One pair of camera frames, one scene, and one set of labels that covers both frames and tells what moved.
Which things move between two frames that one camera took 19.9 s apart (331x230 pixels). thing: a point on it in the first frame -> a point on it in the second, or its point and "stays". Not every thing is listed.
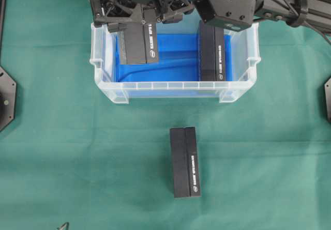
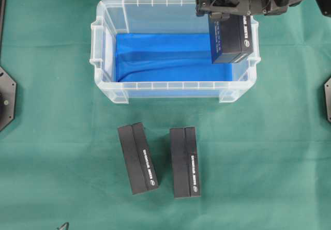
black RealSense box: [139, 44] -> [139, 166]
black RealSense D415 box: [184, 164] stays
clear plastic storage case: [185, 59] stays
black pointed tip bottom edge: [65, 226] stays
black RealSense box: [211, 52] -> [231, 40]
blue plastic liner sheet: [178, 60] stays
